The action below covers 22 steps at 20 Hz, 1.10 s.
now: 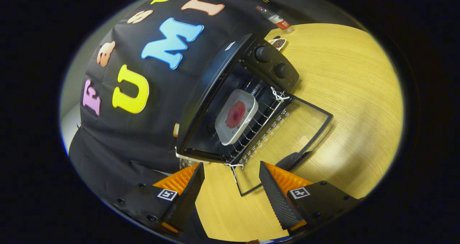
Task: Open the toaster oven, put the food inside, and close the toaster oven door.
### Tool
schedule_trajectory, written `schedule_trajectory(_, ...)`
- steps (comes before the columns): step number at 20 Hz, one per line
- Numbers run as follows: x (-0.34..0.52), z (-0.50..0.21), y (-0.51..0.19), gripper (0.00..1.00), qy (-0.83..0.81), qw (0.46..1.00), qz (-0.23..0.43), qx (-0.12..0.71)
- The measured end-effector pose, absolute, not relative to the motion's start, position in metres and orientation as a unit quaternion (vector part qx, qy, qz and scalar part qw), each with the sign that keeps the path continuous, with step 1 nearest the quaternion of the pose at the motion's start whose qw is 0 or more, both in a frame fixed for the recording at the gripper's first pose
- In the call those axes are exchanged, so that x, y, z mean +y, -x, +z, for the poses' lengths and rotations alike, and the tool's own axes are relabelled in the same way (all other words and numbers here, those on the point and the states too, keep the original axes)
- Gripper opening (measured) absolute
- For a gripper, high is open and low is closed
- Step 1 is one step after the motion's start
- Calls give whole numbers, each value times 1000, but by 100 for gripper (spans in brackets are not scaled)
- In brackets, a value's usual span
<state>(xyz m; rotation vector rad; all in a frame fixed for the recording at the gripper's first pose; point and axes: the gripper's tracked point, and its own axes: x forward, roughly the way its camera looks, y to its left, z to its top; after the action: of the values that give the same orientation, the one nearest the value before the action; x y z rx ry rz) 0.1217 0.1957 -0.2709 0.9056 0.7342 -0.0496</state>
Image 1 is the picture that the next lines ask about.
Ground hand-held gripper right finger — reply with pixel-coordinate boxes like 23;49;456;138
259;161;362;234

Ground pink ham slice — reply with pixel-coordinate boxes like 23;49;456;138
226;101;247;129

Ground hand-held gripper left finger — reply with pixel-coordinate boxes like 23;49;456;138
111;162;205;235

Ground white divided dish with beans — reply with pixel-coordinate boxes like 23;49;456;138
268;38;287;51

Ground black toaster oven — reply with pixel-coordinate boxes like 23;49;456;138
175;33;334;197

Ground clear bottle with red label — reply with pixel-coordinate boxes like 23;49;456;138
256;6;294;34

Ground white rectangular food tray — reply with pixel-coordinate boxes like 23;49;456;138
215;89;259;146

